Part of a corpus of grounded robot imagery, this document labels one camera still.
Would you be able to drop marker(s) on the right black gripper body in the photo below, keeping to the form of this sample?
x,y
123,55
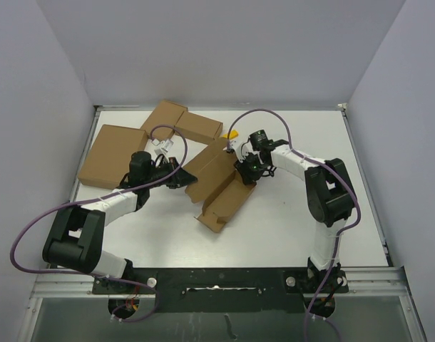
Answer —
x,y
252,155

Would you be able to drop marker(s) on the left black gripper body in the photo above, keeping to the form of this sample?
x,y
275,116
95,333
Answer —
x,y
153,179

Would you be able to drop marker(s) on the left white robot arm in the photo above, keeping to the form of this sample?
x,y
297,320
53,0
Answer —
x,y
75,240

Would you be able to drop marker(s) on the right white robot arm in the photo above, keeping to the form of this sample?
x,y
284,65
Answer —
x,y
329,192

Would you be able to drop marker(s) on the large folded cardboard box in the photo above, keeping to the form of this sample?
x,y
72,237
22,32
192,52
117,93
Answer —
x,y
108,159

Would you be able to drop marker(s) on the square folded cardboard box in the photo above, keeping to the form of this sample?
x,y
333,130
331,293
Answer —
x,y
159,124

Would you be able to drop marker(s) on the long folded cardboard box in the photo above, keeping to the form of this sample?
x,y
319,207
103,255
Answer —
x,y
199,128

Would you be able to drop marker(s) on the yellow rectangular block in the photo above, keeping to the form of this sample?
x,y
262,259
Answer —
x,y
231,135

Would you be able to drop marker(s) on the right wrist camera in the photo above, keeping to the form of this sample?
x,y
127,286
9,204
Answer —
x,y
238,148

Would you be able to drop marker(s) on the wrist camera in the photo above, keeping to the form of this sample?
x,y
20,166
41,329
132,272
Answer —
x,y
238,148
162,147

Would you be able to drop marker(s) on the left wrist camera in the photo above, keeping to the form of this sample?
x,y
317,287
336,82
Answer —
x,y
162,147

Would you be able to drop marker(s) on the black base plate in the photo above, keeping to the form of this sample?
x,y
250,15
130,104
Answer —
x,y
228,290

